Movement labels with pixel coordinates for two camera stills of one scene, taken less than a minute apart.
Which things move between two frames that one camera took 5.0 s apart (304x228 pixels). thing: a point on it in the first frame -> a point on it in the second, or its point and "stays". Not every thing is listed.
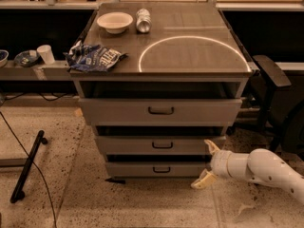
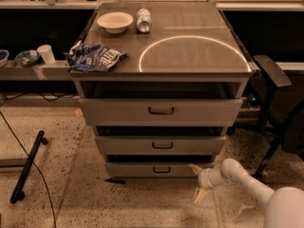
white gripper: (220, 162) -> (205, 179)
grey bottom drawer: (156, 170) stays
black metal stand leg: (18, 191) stays
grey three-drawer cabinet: (180, 85) stays
